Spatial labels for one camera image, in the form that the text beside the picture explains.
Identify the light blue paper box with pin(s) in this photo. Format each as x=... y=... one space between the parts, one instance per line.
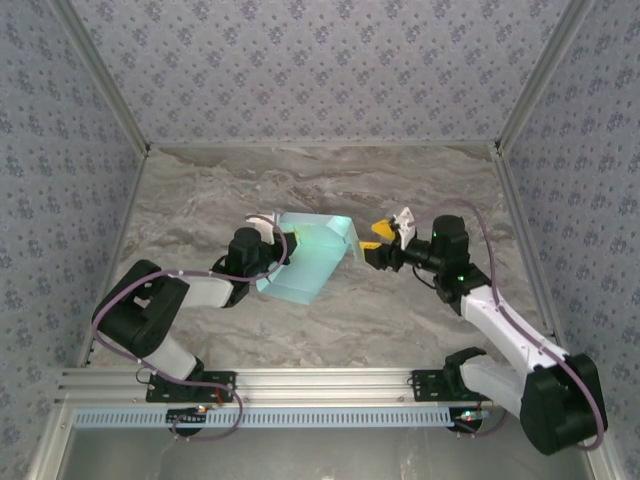
x=310 y=260

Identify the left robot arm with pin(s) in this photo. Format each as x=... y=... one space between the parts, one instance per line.
x=145 y=310

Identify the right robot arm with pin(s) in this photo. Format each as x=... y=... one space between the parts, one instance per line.
x=500 y=320

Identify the small circuit board with LED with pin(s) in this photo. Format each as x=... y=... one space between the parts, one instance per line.
x=467 y=422
x=185 y=416

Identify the grey metal panel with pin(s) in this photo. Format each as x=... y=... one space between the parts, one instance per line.
x=320 y=455

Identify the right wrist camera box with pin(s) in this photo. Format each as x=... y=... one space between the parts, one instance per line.
x=404 y=220

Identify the aluminium table side rail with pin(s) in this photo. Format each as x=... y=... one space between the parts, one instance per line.
x=132 y=200
x=514 y=200

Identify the aluminium mounting rail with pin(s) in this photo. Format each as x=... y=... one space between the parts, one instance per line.
x=320 y=385

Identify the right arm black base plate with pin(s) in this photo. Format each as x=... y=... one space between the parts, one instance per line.
x=430 y=390

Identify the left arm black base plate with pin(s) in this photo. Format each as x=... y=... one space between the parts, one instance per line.
x=165 y=395

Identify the aluminium frame post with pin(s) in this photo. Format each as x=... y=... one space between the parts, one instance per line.
x=541 y=75
x=105 y=75

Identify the aluminium lower frame beam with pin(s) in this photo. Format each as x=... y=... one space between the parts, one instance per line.
x=50 y=445
x=612 y=465

